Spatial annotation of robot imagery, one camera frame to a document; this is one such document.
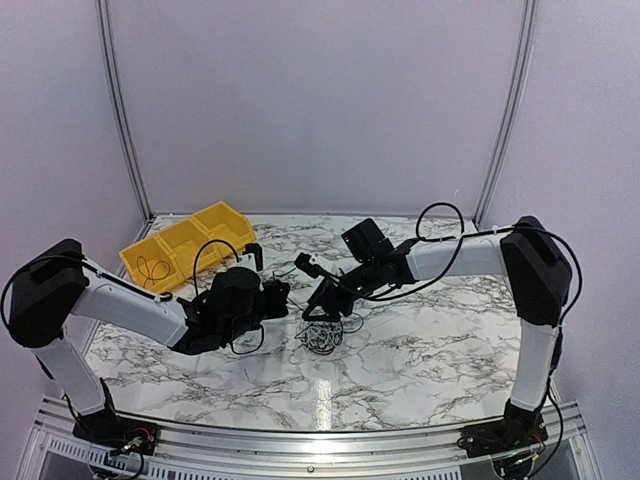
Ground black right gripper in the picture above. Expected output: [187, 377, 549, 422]
[302, 259, 381, 323]

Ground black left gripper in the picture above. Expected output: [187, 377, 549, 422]
[223, 279, 290, 344]

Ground cable bundle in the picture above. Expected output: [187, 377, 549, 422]
[293, 314, 365, 357]

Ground red wire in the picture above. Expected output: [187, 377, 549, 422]
[137, 255, 174, 290]

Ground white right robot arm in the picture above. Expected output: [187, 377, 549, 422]
[294, 216, 584, 448]

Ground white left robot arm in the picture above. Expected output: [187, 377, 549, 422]
[1, 239, 290, 445]

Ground yellow plastic bin right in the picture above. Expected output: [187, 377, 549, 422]
[192, 201, 257, 253]

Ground yellow plastic bin middle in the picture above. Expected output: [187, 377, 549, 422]
[152, 219, 220, 279]

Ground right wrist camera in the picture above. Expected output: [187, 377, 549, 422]
[294, 252, 325, 279]

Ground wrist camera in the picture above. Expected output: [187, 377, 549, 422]
[238, 242, 264, 273]
[294, 252, 325, 279]

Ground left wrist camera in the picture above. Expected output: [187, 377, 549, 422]
[238, 242, 264, 273]

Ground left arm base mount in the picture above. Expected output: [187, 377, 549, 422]
[72, 390, 159, 455]

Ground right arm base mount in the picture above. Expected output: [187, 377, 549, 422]
[456, 400, 548, 458]

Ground aluminium front rail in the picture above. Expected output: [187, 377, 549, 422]
[15, 397, 603, 479]

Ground aluminium corner post left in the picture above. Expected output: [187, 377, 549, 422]
[95, 0, 154, 221]

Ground aluminium corner post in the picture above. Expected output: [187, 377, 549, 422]
[95, 0, 154, 221]
[473, 0, 539, 226]

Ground aluminium corner post right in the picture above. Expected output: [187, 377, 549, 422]
[473, 0, 539, 226]

